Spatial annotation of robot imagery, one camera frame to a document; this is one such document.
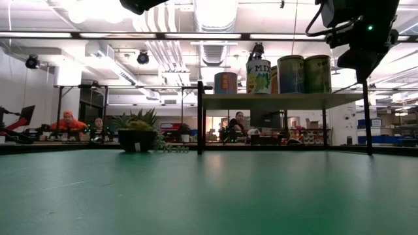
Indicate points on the person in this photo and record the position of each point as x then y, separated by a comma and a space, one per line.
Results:
237, 120
70, 125
98, 123

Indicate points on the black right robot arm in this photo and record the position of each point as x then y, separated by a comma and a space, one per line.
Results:
359, 9

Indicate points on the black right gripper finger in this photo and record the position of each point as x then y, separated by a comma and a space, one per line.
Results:
362, 63

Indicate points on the green pears can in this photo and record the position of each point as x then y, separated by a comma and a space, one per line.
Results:
318, 75

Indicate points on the red background robot part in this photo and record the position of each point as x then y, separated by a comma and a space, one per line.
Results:
14, 124

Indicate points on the black background monitor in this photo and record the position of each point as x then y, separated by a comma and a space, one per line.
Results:
26, 115

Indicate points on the black ceiling-mounted camera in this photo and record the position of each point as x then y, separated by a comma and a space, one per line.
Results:
32, 62
142, 57

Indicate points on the succulent plant in black pot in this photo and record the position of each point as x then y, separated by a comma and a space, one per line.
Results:
137, 140

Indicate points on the overhead black frame bar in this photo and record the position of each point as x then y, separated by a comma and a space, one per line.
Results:
158, 36

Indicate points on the white mix fruit can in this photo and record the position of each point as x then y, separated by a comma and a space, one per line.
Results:
258, 77

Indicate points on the peas can green blue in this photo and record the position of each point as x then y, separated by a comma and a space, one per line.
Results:
290, 75

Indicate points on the black overhead rig camera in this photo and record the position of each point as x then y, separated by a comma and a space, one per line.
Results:
258, 49

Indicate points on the cardboard box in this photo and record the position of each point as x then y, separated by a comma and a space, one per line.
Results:
313, 124

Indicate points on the shelf with black legs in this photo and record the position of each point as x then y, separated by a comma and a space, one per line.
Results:
277, 102

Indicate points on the red storage bins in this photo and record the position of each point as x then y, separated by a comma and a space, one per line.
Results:
170, 129

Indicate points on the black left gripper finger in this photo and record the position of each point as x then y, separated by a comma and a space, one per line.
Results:
140, 6

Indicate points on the black background workstation frame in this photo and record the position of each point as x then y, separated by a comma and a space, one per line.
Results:
59, 107

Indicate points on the multicoloured food can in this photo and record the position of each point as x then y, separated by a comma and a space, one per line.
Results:
226, 83

